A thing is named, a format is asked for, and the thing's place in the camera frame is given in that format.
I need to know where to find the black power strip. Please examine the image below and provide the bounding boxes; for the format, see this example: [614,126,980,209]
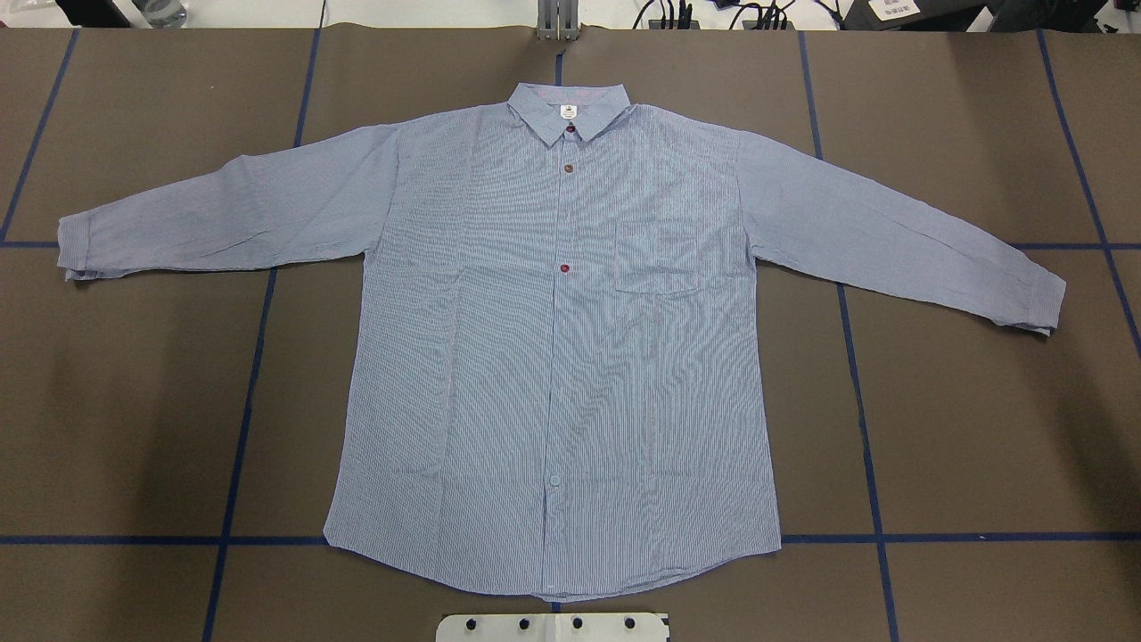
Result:
[632,1,795,31]

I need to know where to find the light blue striped shirt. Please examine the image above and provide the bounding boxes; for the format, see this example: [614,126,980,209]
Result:
[58,84,1066,602]

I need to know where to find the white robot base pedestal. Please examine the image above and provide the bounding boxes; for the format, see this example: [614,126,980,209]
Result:
[435,613,671,641]

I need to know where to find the grey aluminium frame post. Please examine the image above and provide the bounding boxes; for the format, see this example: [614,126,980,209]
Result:
[537,0,581,41]

